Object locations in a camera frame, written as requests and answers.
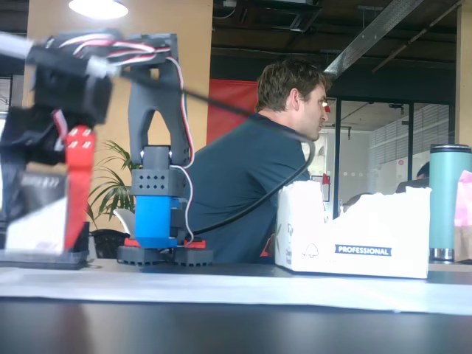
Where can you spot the teal thermos bottle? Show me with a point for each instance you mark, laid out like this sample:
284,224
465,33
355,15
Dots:
446,199

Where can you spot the background person dark hair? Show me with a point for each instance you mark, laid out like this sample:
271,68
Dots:
423,171

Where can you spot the red banner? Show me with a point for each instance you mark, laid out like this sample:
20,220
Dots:
225,125

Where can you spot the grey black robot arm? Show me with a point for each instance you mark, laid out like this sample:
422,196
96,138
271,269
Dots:
162,96

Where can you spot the white curved plastic piece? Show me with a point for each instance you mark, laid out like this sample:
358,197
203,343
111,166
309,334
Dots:
123,221

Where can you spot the grey ceiling beam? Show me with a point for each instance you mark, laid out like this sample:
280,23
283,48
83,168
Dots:
368,37

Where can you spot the black plastic case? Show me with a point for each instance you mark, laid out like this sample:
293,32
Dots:
37,260

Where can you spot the wood edged black table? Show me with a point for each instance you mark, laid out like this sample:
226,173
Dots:
450,267

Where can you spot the potted palm plant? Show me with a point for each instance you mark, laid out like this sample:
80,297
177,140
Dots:
107,243

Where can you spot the man in dark blue shirt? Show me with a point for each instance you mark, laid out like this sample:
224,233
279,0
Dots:
239,177

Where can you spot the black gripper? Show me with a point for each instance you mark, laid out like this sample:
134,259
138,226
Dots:
78,167

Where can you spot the white paper sheet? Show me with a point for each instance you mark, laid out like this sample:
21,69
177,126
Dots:
221,291

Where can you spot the ceiling air conditioner unit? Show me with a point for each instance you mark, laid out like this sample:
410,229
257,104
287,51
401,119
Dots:
287,14

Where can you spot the black white carton box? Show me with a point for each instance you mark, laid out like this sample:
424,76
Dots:
37,228

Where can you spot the white cardboard box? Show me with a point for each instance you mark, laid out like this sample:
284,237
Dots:
368,228

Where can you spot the white ceiling lamp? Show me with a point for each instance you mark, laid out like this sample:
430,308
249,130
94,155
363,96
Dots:
97,7

